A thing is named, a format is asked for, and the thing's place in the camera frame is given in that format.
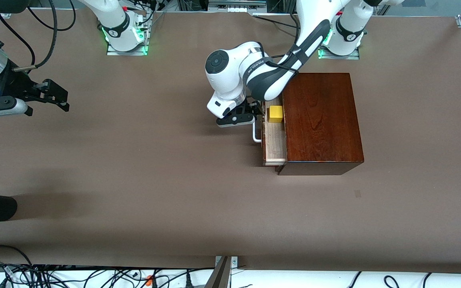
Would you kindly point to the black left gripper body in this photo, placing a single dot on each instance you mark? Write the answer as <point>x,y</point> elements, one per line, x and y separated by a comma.
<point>250,108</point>

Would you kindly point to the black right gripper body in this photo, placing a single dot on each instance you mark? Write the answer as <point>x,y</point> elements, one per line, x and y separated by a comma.
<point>15,84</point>

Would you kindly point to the yellow block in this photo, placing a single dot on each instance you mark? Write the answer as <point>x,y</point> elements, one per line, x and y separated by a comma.
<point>275,114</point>

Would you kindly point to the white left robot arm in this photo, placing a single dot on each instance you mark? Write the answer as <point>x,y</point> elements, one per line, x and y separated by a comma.
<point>230,76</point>

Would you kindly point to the dark brown wooden cabinet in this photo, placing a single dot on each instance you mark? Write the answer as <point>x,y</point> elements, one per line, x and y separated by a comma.
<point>322,120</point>

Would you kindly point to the orange connector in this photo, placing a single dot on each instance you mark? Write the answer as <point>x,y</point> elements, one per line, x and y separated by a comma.
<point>149,280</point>

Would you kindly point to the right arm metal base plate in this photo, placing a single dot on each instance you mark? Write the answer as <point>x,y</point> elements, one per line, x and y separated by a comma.
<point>126,53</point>

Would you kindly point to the silver aluminium rail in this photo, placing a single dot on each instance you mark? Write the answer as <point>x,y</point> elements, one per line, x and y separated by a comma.
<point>254,3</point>

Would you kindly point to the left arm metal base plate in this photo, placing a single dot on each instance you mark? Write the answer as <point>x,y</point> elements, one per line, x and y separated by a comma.
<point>354,56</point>

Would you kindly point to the silver metal bracket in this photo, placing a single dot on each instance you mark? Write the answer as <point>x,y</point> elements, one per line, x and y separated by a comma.
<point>234,262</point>

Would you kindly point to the dark grey metal post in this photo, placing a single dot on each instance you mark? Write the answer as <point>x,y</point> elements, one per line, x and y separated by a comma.
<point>220,276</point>

